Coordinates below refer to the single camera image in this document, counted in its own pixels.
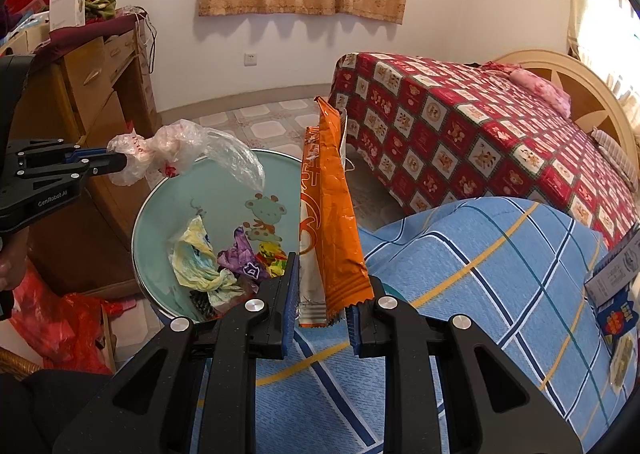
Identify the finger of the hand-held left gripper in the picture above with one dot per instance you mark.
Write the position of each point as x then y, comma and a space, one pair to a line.
107, 165
85, 153

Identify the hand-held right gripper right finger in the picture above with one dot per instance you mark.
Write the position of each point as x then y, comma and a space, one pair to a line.
354, 329

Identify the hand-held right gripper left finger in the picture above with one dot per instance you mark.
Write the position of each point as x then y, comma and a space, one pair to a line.
291, 314

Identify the clear plastic bag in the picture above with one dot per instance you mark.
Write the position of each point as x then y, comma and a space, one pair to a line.
175, 144

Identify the orange snack wrapper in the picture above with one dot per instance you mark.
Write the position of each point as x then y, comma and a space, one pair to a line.
335, 214

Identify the teal metal trash bin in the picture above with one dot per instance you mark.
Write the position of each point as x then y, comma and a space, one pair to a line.
210, 214

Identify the person's left hand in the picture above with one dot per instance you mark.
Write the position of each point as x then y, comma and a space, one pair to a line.
9, 268

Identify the yellow wrapper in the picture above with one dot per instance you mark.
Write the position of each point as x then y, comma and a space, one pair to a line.
270, 255

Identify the wooden dresser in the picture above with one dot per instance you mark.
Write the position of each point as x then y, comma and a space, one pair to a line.
90, 79

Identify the pale yellow plastic bag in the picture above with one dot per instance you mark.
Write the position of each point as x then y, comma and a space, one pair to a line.
195, 254

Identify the maroon cloth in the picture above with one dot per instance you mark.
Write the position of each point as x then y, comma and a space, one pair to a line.
85, 31

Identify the large red plastic bag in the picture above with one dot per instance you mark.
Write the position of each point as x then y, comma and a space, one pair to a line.
60, 324

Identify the blue plaid tablecloth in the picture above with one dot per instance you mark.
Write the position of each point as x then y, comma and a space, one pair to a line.
475, 259

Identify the green floral cloth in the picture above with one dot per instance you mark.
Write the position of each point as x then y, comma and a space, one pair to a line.
100, 4

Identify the wicker chair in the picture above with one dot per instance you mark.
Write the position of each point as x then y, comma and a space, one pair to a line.
15, 360

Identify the person's dark pants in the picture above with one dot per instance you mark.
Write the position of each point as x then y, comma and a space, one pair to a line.
50, 409

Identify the bed with red quilt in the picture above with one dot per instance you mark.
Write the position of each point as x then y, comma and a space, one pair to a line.
450, 134

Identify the blue milk carton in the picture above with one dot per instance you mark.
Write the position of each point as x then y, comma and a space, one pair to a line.
617, 321

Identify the white carton box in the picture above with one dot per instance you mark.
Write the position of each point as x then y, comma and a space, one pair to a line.
615, 264

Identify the clear packet with green contents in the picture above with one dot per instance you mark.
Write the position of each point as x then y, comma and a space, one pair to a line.
620, 369

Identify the pink floral pillow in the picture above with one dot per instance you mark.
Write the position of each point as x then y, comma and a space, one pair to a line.
542, 89

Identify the striped pillow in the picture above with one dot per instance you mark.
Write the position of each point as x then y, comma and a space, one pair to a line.
612, 151

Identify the cream wooden headboard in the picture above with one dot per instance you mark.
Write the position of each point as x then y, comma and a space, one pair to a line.
580, 84

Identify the narrow beige patterned curtain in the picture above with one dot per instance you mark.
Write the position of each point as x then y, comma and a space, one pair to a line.
595, 9

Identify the white wall socket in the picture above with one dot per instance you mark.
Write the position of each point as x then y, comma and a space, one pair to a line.
250, 58

